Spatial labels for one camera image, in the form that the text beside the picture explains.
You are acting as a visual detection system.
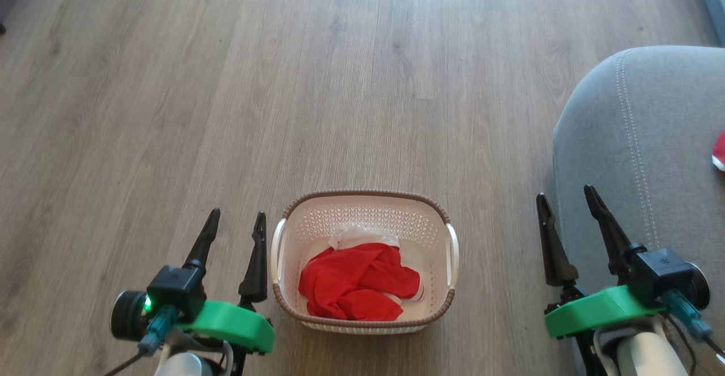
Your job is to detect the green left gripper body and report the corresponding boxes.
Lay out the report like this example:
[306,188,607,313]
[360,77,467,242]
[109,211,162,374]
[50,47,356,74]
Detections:
[178,300,275,356]

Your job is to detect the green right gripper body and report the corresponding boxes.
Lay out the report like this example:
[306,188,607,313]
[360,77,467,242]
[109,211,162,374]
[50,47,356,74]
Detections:
[544,285,666,340]

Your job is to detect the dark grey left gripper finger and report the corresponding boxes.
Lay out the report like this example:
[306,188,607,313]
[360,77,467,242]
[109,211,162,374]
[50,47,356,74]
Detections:
[238,212,268,304]
[183,208,221,272]

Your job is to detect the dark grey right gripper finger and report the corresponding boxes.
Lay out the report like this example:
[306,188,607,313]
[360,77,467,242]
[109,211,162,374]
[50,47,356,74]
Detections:
[536,193,579,287]
[583,185,634,277]

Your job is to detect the grey fabric sofa with stitching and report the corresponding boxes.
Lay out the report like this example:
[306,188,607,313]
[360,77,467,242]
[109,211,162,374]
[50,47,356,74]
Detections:
[552,46,725,376]

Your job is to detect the white laundry basket brown rim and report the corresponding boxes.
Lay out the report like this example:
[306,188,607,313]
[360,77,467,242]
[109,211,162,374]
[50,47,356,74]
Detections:
[271,189,459,335]

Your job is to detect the teal plug left camera cable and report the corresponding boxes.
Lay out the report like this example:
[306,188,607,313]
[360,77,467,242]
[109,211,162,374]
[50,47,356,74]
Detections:
[105,305,179,376]

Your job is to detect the teal plug camera cable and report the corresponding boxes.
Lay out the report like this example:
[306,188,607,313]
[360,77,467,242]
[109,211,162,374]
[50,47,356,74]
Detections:
[660,288,725,360]
[105,305,179,376]

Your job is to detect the teal plug right camera cable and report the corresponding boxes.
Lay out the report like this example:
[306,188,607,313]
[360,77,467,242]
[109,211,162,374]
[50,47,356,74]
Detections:
[660,288,725,360]

